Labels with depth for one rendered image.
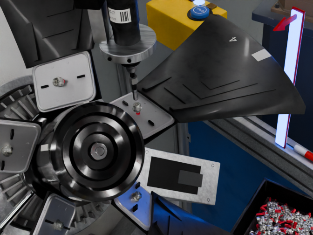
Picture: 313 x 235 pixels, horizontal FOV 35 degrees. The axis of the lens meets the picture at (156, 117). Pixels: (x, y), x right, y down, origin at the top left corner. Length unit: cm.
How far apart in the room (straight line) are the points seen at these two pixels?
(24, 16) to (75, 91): 12
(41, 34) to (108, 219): 38
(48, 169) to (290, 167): 63
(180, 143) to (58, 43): 80
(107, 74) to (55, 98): 99
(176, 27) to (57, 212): 57
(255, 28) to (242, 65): 136
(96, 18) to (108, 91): 110
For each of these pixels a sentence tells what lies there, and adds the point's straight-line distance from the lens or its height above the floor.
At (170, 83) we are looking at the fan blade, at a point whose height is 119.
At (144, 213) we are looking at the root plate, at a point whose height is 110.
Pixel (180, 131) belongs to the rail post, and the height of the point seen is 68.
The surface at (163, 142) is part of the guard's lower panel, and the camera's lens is 204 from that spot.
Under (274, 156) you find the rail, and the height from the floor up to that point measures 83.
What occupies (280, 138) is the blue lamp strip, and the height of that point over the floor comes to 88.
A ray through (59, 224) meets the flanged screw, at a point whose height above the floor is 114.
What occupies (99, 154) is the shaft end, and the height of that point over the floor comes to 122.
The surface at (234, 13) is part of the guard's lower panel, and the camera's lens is 199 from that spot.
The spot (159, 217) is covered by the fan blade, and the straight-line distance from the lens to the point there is 69.
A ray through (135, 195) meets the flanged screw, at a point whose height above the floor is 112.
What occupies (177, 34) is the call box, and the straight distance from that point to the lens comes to 109.
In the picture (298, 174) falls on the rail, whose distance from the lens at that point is 109.
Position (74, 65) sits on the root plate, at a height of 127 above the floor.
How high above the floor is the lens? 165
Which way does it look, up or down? 43 degrees down
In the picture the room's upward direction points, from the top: 6 degrees counter-clockwise
